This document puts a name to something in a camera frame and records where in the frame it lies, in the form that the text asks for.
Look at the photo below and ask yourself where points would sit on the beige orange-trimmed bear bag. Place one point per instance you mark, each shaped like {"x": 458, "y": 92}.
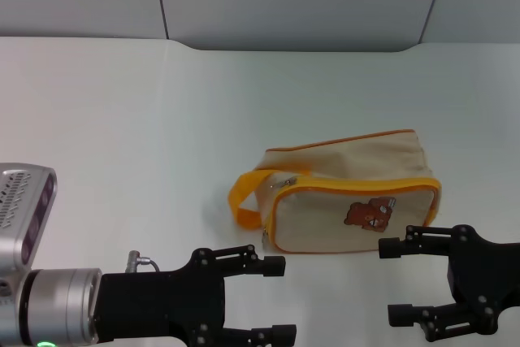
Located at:
{"x": 325, "y": 217}

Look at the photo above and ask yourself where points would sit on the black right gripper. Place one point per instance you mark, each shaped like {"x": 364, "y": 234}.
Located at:
{"x": 487, "y": 274}

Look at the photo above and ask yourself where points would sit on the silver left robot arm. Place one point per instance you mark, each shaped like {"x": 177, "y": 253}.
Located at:
{"x": 57, "y": 306}

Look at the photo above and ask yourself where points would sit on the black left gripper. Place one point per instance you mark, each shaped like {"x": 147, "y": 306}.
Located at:
{"x": 154, "y": 306}

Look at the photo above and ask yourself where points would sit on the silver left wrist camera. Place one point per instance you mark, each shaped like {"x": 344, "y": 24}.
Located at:
{"x": 20, "y": 209}

